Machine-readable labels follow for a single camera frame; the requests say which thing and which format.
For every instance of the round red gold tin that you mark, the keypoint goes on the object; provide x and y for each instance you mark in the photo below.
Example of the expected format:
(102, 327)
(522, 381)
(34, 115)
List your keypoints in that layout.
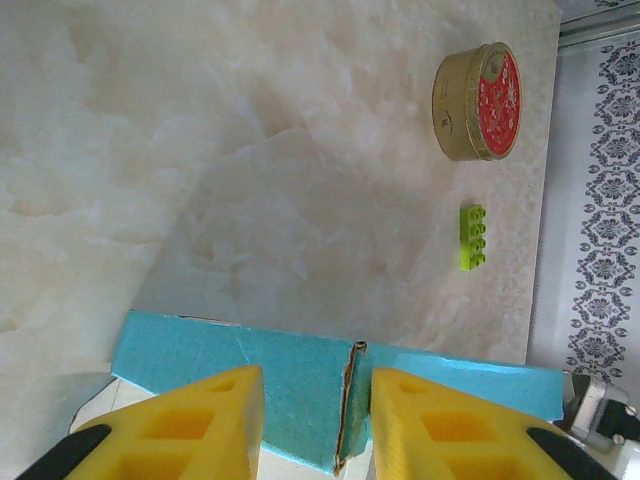
(480, 100)

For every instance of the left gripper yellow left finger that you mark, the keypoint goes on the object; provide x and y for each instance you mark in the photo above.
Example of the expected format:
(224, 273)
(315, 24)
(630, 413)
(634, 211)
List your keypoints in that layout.
(200, 430)

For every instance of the green toy brick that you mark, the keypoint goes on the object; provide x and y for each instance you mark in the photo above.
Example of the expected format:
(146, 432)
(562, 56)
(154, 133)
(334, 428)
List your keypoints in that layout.
(472, 237)

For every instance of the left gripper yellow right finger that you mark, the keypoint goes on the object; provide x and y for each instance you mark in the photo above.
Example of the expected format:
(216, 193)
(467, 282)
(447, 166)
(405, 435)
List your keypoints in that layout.
(450, 435)

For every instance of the thin aluminium frame rail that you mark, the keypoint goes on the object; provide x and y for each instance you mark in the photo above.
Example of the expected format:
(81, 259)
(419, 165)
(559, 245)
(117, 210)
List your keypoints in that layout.
(600, 30)

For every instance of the blue paper box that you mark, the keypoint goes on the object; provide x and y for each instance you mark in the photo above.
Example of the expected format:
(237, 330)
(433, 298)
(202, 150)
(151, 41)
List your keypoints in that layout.
(300, 380)

